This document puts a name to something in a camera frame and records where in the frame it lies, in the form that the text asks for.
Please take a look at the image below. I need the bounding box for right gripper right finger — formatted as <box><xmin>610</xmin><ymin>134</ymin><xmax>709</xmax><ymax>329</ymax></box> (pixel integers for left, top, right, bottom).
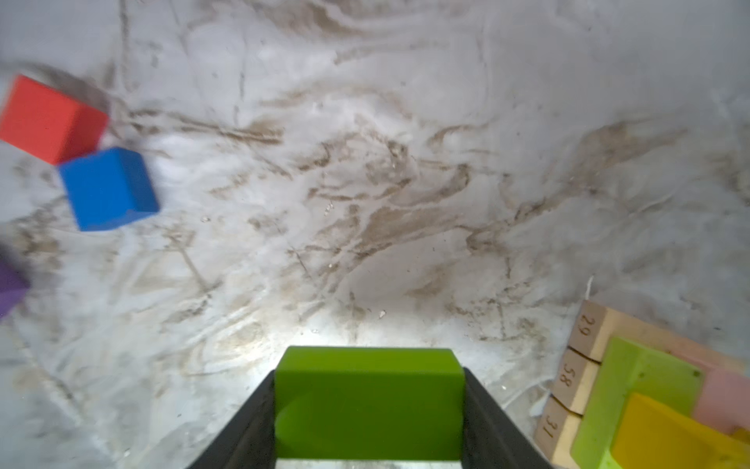
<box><xmin>462</xmin><ymin>367</ymin><xmax>553</xmax><ymax>469</ymax></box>

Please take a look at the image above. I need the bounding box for purple cube block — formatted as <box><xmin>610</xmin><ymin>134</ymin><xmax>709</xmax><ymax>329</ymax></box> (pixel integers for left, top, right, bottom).
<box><xmin>0</xmin><ymin>260</ymin><xmax>29</xmax><ymax>318</ymax></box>

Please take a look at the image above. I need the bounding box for blue cube block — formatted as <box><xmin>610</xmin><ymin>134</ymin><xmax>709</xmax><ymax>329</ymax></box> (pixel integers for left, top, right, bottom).
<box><xmin>58</xmin><ymin>148</ymin><xmax>160</xmax><ymax>232</ymax></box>

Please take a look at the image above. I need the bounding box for red cube block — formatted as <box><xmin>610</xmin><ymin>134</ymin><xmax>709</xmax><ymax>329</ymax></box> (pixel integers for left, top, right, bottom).
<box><xmin>1</xmin><ymin>75</ymin><xmax>109</xmax><ymax>165</ymax></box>

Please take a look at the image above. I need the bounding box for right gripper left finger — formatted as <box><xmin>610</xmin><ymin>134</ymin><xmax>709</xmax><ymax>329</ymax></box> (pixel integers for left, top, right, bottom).
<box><xmin>189</xmin><ymin>371</ymin><xmax>275</xmax><ymax>469</ymax></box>

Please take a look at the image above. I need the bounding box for pink block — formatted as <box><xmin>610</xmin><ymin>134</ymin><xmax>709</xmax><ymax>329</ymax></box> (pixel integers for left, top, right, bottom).
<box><xmin>693</xmin><ymin>369</ymin><xmax>749</xmax><ymax>435</ymax></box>

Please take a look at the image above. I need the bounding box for yellow arch block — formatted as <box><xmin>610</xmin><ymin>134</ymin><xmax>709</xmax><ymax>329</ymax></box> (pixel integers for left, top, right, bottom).
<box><xmin>611</xmin><ymin>394</ymin><xmax>749</xmax><ymax>468</ymax></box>

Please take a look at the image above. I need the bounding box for dark green block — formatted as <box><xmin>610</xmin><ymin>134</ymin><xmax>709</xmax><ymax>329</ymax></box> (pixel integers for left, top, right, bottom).
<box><xmin>275</xmin><ymin>346</ymin><xmax>465</xmax><ymax>461</ymax></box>

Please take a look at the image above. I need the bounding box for lime green block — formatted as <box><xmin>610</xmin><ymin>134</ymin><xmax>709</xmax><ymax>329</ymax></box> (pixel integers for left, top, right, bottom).
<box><xmin>570</xmin><ymin>337</ymin><xmax>705</xmax><ymax>468</ymax></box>

